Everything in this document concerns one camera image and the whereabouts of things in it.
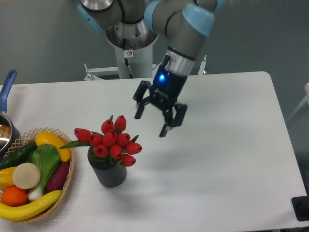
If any yellow banana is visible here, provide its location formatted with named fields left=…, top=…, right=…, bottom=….
left=0, top=190, right=62, bottom=222

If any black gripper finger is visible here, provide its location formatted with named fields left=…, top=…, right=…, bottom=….
left=133, top=81, right=151, bottom=119
left=159, top=103, right=188, bottom=137

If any black cable on pedestal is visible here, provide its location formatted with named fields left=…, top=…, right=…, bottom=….
left=122, top=38, right=134, bottom=79

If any red tulip bouquet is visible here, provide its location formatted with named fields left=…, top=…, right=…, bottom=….
left=60, top=115, right=142, bottom=169

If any yellow bell pepper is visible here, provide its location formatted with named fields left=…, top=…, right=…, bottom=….
left=0, top=166, right=16, bottom=189

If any dark grey ribbed vase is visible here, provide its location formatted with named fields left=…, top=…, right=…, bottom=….
left=87, top=147, right=127, bottom=188

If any yellow squash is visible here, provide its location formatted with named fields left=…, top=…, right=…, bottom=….
left=35, top=131, right=71, bottom=162

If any beige round disc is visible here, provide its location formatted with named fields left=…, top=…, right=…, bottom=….
left=13, top=162, right=41, bottom=189

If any purple sweet potato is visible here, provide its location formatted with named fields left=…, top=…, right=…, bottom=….
left=46, top=162, right=70, bottom=193

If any black device at table edge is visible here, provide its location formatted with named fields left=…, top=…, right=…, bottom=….
left=291, top=196, right=309, bottom=221

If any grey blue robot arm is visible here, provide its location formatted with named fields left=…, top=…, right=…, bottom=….
left=77, top=0, right=224, bottom=137

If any blue handled saucepan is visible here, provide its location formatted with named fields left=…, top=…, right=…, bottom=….
left=0, top=70, right=20, bottom=160

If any green bok choy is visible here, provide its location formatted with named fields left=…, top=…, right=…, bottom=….
left=27, top=144, right=60, bottom=202

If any woven wicker basket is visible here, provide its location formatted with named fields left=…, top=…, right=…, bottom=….
left=4, top=128, right=76, bottom=223

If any orange fruit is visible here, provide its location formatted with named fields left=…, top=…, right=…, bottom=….
left=0, top=186, right=28, bottom=207

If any dark green cucumber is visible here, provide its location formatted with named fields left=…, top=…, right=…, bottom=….
left=0, top=141, right=37, bottom=170

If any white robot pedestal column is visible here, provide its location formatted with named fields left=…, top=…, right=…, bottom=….
left=83, top=44, right=208, bottom=82

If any white frame at right edge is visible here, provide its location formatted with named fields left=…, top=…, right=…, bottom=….
left=287, top=83, right=309, bottom=124

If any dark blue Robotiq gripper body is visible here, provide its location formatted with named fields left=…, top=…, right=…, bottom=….
left=148, top=64, right=188, bottom=111

